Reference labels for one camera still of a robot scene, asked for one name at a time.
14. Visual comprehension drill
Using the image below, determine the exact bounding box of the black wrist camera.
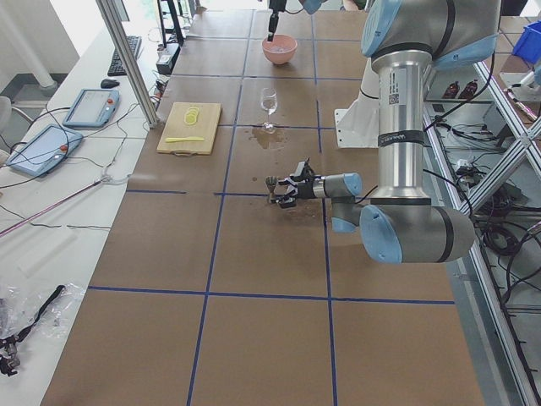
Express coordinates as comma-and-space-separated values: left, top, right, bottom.
291, 159, 316, 182

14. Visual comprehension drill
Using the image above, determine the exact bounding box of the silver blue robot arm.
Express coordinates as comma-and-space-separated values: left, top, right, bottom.
300, 1, 501, 264

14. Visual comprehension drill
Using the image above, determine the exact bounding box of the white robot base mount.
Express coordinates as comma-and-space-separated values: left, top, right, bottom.
335, 58, 380, 149

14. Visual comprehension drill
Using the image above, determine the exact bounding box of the clear ice cubes pile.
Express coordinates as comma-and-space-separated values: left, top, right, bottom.
269, 44, 289, 54

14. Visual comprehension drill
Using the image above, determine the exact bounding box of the black power adapter box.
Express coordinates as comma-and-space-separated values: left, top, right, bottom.
156, 43, 181, 75

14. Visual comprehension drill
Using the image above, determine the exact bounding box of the clear wine glass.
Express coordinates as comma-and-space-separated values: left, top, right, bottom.
260, 88, 278, 134

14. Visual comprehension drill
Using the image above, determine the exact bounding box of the blue teach pendant far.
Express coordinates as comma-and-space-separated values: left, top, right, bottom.
63, 89, 120, 129

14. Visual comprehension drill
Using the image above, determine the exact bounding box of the blue teach pendant near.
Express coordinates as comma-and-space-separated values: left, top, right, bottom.
6, 124, 83, 177

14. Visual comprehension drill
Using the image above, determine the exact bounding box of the black computer mouse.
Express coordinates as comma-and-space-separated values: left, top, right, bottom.
100, 78, 120, 89

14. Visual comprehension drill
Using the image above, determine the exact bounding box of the yellow plastic knife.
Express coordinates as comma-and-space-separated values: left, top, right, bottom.
165, 136, 205, 143

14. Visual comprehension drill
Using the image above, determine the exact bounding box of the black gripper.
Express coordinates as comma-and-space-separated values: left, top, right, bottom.
267, 0, 287, 42
276, 176, 317, 209

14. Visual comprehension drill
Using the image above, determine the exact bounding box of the steel double jigger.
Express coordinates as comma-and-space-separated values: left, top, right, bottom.
265, 176, 278, 204

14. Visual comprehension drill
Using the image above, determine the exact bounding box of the aluminium frame post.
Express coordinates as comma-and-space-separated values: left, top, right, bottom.
96, 0, 159, 129

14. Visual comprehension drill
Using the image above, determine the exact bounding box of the pink plastic bowl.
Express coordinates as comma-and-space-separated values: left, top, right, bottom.
261, 34, 298, 65

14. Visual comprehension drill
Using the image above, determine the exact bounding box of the clear plastic bag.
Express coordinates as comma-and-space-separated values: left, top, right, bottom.
1, 283, 86, 339

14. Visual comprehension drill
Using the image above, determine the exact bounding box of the blue teach pendant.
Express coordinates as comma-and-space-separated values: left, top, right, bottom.
6, 124, 83, 177
63, 89, 120, 129

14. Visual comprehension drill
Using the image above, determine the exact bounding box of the black keyboard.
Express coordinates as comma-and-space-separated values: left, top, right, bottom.
107, 35, 143, 78

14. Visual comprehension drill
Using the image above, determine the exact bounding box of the blue storage bin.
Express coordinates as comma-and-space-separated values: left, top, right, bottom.
512, 21, 541, 64

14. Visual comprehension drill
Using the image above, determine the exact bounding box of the reacher grabber stick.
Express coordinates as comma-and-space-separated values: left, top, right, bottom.
0, 175, 112, 238

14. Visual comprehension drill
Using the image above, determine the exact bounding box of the bamboo cutting board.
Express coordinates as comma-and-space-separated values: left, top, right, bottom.
156, 102, 221, 155

